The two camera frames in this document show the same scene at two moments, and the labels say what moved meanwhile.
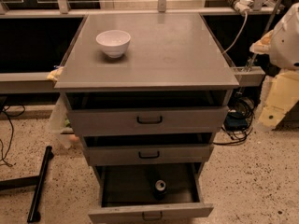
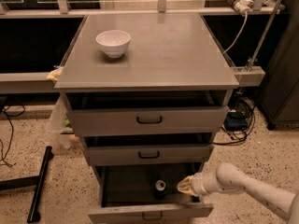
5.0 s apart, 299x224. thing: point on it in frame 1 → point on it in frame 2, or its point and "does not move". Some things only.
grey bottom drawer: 150,193 does not move
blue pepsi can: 160,190 does not move
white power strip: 240,4 does not move
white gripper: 286,44 → 198,184
